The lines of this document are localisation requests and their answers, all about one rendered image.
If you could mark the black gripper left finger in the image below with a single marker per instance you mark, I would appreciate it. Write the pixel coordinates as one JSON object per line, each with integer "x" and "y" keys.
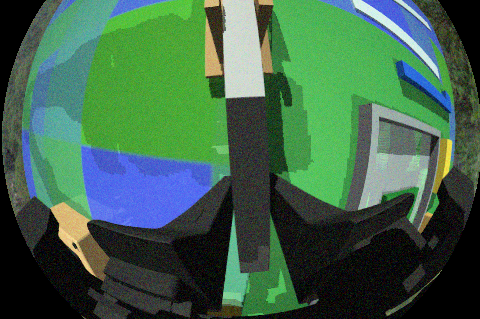
{"x": 193, "y": 247}

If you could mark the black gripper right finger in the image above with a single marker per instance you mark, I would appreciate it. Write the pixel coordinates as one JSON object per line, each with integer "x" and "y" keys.
{"x": 316, "y": 236}

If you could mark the pale grey flat bar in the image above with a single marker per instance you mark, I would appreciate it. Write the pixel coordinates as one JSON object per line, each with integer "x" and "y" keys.
{"x": 409, "y": 9}
{"x": 387, "y": 23}

